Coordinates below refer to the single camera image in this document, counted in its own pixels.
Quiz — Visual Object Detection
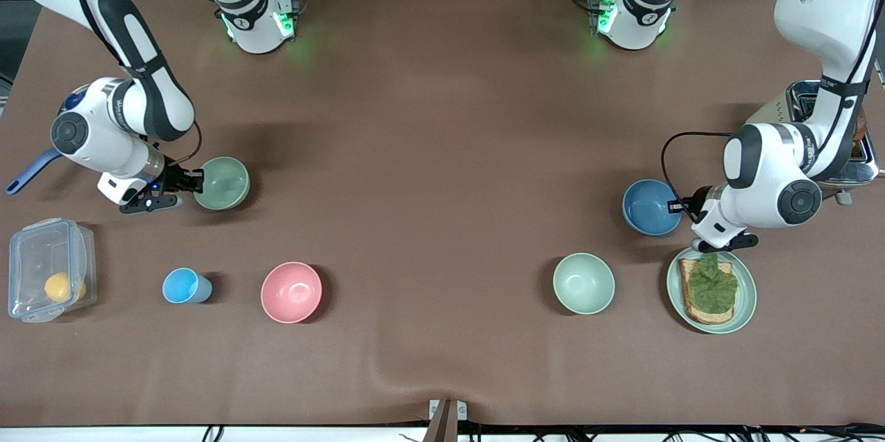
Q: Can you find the blue bowl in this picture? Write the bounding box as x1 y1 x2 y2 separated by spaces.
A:
622 179 684 237

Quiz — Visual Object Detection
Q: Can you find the green bowl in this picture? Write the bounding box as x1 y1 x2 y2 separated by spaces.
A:
552 252 616 315
193 156 250 212

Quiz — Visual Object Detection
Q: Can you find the pink bowl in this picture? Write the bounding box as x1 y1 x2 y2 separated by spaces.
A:
260 261 324 324

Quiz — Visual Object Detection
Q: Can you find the green lettuce leaf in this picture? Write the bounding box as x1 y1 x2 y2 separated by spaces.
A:
687 252 740 315

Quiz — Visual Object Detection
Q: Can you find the blue plastic cup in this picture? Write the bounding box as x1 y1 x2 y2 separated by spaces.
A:
162 267 214 305

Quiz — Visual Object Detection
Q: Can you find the toast slice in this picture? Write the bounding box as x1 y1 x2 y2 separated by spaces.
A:
678 259 735 325

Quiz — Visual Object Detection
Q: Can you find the green plate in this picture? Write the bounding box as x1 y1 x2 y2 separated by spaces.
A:
666 245 758 335

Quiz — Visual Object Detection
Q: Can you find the beige chrome toaster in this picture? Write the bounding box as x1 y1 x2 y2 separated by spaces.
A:
745 80 882 207

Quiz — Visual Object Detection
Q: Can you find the yellow lemon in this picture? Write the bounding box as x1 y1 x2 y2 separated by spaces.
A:
44 272 88 304

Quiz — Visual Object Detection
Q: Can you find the clear plastic lidded container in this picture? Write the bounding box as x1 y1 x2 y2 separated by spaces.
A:
8 218 97 324

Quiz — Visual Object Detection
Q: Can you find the brown bread slice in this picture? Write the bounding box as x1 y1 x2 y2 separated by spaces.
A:
853 105 869 158

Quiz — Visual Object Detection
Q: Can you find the brown table mat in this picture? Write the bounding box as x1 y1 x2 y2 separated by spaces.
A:
0 0 885 427

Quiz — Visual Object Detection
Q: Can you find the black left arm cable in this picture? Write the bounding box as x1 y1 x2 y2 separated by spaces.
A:
660 0 885 216

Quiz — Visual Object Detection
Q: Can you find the black pot with blue handle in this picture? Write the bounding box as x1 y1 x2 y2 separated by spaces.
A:
6 147 63 196

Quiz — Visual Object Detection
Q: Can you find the metal table edge bracket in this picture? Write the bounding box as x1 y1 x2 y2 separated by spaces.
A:
423 398 469 442

